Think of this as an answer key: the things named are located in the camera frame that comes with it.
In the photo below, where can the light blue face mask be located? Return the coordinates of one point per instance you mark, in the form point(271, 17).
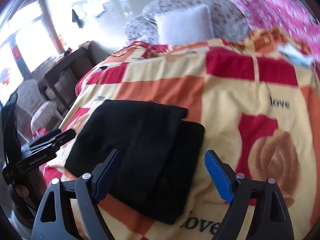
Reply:
point(295, 56)

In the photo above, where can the white square pillow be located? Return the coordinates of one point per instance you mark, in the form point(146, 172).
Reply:
point(185, 26)

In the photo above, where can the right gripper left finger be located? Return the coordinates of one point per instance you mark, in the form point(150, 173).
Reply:
point(55, 219)

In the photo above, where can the floral pillow right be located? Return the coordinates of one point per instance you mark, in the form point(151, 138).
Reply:
point(228, 21)

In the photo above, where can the red orange checkered blanket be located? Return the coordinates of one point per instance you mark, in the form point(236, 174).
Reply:
point(260, 113)

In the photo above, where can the pink penguin pajama garment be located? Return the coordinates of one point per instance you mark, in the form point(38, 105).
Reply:
point(289, 15)

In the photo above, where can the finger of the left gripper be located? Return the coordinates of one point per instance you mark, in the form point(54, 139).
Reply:
point(55, 137)

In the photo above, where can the floral pillow left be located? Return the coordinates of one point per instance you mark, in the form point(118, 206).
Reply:
point(140, 29)

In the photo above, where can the white wicker chair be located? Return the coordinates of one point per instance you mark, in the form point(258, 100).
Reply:
point(41, 111)

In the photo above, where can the floral pillow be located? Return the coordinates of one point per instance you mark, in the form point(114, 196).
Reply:
point(228, 21)
point(140, 29)

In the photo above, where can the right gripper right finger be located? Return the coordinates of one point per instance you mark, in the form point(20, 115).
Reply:
point(271, 219)

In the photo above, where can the left hand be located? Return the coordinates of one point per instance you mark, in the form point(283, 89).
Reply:
point(34, 181)

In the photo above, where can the dark wooden desk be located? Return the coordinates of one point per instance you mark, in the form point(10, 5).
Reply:
point(64, 75)

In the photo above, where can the black pants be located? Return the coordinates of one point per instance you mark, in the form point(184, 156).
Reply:
point(160, 150)

